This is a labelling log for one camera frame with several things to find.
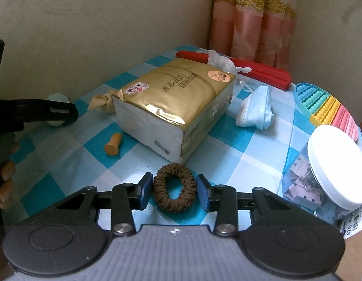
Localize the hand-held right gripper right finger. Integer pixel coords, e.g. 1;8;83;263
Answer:
196;174;290;237

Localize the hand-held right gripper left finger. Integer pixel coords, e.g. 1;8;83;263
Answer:
56;173;155;238

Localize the brown hair scrunchie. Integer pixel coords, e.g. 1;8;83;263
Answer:
153;163;197;214

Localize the orange earplug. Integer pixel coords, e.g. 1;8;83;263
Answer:
104;133;122;156

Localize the beige knotted cloth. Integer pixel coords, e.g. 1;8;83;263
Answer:
87;92;121;115

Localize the blue face mask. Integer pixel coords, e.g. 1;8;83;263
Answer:
235;80;275;130

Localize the white plastic bag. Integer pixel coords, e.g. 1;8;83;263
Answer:
207;50;252;75

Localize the cardboard box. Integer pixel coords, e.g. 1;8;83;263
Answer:
335;148;362;281

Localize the person's left hand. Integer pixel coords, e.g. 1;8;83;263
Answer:
0;141;20;211

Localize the blue white checked tablecloth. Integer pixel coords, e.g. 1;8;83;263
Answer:
0;45;362;229

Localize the gold tissue pack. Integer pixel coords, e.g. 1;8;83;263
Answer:
112;58;237;163

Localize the clear jar with white lid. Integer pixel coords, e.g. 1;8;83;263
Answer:
282;125;362;221

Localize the red folding fan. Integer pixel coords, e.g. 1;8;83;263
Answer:
175;50;292;91

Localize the rainbow pop bubble toy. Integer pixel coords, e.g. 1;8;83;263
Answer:
293;82;362;147

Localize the pink cream curtain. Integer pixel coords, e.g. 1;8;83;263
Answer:
208;0;298;68

